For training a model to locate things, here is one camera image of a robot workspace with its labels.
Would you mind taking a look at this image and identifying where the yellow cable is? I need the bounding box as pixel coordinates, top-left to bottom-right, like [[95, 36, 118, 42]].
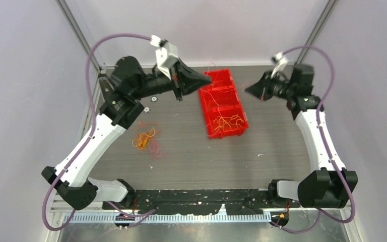
[[213, 114, 246, 132], [132, 127, 157, 151]]

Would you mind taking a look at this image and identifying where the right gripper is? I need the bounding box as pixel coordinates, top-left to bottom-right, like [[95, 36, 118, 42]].
[[245, 70, 295, 101]]

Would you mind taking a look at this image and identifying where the black metronome box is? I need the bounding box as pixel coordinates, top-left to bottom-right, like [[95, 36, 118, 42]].
[[97, 74, 119, 105]]

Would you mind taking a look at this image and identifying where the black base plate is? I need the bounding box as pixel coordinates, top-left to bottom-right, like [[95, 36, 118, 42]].
[[102, 189, 299, 215]]

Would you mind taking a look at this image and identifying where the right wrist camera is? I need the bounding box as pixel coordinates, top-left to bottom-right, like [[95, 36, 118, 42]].
[[271, 52, 288, 78]]

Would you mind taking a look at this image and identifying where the red compartment bin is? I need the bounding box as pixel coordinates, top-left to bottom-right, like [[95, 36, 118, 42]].
[[199, 69, 249, 139]]

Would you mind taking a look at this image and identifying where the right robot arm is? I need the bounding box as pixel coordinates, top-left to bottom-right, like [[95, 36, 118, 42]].
[[245, 64, 358, 209]]

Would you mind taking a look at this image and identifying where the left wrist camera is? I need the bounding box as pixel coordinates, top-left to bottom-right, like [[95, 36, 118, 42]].
[[150, 35, 179, 80]]

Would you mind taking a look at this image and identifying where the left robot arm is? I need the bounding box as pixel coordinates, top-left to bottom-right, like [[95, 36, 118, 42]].
[[42, 56, 212, 210]]

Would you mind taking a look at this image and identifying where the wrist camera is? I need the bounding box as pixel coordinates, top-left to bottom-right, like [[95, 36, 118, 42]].
[[150, 35, 179, 80], [271, 52, 288, 78]]

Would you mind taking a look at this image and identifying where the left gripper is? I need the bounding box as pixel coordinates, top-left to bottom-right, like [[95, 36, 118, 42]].
[[132, 55, 212, 100]]

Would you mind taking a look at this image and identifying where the orange cable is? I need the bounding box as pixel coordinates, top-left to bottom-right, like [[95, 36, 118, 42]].
[[135, 120, 162, 134]]

